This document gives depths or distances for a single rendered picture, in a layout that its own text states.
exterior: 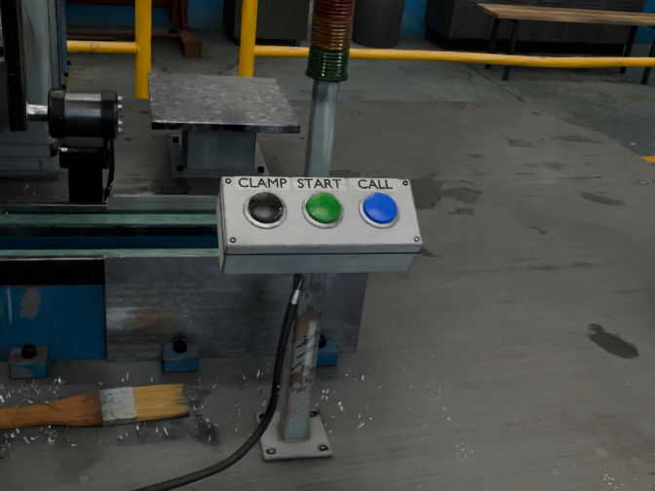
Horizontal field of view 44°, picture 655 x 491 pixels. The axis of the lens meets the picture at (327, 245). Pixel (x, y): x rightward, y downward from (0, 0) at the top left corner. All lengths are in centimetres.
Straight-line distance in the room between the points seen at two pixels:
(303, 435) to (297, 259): 22
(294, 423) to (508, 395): 27
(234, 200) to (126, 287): 25
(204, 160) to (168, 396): 63
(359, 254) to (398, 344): 33
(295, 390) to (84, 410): 22
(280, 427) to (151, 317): 19
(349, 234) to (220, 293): 26
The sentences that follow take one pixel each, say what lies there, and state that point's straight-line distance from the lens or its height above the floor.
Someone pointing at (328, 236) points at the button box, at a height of 105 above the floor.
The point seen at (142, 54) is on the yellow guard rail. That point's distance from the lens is 319.
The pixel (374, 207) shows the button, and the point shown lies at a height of 107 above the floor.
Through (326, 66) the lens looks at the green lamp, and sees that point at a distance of 119.
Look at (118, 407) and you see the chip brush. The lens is 87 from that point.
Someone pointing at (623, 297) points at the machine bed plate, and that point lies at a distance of 125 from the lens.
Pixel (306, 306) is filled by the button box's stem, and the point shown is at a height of 96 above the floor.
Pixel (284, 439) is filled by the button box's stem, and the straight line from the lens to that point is 84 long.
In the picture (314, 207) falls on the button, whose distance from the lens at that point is 68.
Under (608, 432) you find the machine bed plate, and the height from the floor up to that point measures 80.
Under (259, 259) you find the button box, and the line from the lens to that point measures 68.
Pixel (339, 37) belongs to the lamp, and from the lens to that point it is 119.
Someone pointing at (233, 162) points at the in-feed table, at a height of 82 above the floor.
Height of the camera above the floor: 135
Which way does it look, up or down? 27 degrees down
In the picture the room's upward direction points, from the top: 7 degrees clockwise
